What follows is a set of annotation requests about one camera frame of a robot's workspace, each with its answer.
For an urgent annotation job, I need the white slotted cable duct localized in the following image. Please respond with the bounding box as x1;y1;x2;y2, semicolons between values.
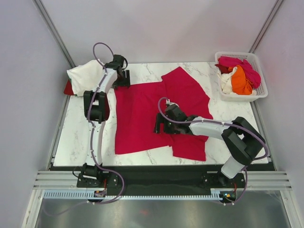
43;189;237;201

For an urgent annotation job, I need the folded white t shirt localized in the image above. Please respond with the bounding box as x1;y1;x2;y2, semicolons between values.
66;60;104;92

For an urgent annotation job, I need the folded dark red t shirt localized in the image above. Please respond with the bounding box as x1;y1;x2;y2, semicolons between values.
64;79;84;97

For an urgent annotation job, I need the pink shirt in basket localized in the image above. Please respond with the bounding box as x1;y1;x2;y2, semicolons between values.
218;56;261;89

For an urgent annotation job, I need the right aluminium frame post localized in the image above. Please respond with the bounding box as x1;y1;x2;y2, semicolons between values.
249;0;285;53

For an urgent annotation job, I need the dark maroon shirt in basket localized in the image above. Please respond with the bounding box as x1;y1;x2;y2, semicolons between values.
215;64;233;74

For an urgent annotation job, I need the left aluminium frame post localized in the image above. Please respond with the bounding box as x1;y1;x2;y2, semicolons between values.
33;0;76;67

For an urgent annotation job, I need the cream white shirt in basket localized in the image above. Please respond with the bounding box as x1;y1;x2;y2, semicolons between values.
219;67;238;95

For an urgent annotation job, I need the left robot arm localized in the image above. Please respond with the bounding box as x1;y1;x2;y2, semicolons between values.
79;54;130;187

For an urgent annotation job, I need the orange shirt in basket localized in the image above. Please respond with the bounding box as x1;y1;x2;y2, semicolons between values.
232;65;253;95

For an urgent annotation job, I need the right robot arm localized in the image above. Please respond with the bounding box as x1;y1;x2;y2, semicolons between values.
154;101;268;187

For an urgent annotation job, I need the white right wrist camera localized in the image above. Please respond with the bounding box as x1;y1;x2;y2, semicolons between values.
166;100;179;111

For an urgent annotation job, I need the crimson red t shirt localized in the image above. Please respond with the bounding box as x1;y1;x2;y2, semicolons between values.
115;67;212;162

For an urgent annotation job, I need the white plastic laundry basket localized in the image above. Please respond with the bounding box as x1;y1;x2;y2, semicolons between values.
215;51;268;102

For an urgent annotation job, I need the aluminium frame post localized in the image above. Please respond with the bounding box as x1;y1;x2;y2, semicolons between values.
249;0;285;53
33;0;76;67

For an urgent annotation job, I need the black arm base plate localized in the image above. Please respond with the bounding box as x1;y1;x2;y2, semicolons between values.
77;165;245;195

